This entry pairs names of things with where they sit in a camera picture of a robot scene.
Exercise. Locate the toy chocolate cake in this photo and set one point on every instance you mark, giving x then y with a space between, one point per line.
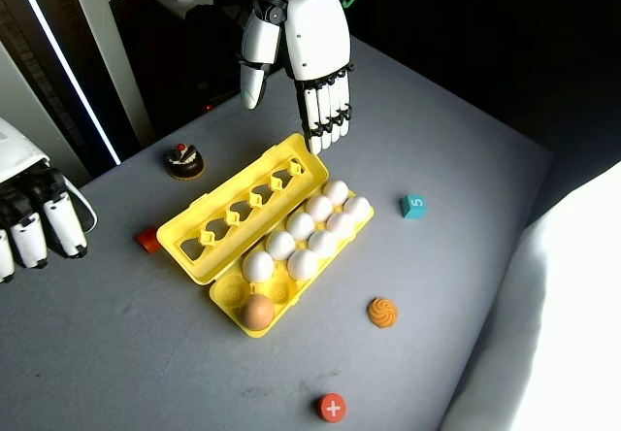
185 163

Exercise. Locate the white light strip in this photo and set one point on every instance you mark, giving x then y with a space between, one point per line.
63 62

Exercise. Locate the yellowish brown egg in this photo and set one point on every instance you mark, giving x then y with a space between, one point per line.
257 312

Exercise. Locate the white cloth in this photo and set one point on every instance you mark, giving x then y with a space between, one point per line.
558 305

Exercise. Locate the white upright panel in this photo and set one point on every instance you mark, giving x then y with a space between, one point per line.
111 52

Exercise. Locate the orange swirl toy pastry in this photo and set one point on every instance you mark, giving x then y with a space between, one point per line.
382 312

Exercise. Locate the grey table cloth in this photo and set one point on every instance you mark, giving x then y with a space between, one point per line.
145 353

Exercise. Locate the yellow plastic egg box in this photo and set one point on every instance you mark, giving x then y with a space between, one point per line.
213 208

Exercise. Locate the teal cube with number five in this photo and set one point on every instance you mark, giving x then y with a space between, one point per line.
414 206

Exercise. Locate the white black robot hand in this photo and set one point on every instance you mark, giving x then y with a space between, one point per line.
315 38
24 159

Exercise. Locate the red cylinder with plus sign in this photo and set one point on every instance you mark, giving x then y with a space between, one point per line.
332 407

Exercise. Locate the plain red orange block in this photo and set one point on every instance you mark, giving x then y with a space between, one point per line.
148 240

